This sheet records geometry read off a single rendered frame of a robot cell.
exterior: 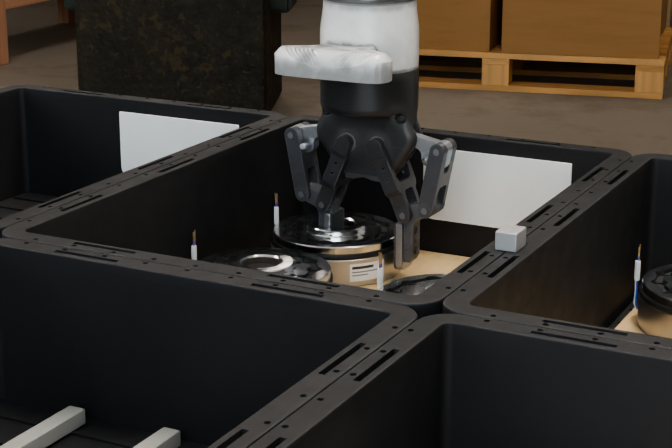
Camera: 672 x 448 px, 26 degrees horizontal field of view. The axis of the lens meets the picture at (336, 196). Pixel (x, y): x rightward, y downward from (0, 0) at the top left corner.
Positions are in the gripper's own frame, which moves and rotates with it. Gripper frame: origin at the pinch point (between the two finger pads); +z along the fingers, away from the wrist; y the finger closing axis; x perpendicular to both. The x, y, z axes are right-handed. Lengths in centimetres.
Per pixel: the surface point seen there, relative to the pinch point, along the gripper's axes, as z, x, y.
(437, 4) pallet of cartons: 51, -462, 193
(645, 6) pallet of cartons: 49, -481, 110
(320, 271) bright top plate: -0.8, 10.0, -1.0
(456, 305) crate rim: -7.6, 29.9, -19.7
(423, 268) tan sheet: 2.4, -3.0, -3.4
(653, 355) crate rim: -7.6, 32.2, -31.1
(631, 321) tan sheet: 2.4, 1.3, -21.6
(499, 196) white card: -3.0, -7.4, -8.0
